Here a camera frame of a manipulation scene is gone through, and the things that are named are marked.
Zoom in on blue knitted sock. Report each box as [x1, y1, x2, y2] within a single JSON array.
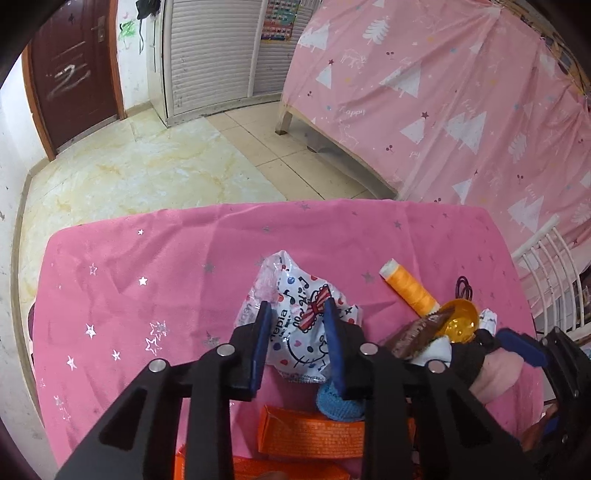
[[315, 382, 365, 423]]

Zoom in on white Hello Kitty wrapper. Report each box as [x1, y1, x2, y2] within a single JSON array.
[[235, 250, 363, 384]]

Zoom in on black and pink cloth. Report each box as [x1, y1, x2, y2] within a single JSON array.
[[451, 329, 525, 405]]

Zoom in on orange box near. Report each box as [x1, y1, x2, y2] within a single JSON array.
[[173, 444, 352, 480]]

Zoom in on orange box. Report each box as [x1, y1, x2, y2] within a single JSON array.
[[173, 444, 352, 480], [256, 404, 417, 460]]

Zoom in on brown snack wrapper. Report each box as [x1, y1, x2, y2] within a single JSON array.
[[381, 307, 454, 360]]

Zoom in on orange plastic half capsule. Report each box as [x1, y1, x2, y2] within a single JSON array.
[[436, 299, 480, 343]]

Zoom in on orange box far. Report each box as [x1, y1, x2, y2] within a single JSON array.
[[256, 404, 417, 460]]

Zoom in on white metal chair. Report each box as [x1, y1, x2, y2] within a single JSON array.
[[511, 215, 590, 345]]

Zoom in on pink star tablecloth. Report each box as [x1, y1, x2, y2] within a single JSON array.
[[33, 199, 534, 463]]

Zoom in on pink tree-print bed curtain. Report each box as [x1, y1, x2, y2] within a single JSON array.
[[281, 0, 590, 269]]

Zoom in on white louvered wardrobe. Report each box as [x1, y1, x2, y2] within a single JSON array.
[[143, 0, 320, 127]]

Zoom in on dark red door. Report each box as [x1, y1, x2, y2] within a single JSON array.
[[22, 0, 126, 161]]

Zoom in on black bags hanging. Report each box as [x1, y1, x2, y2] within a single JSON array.
[[135, 0, 161, 20]]

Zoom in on black hair tie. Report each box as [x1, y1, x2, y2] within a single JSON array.
[[454, 275, 477, 302]]

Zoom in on colourful wall poster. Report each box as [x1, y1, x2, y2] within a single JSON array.
[[260, 0, 301, 42]]

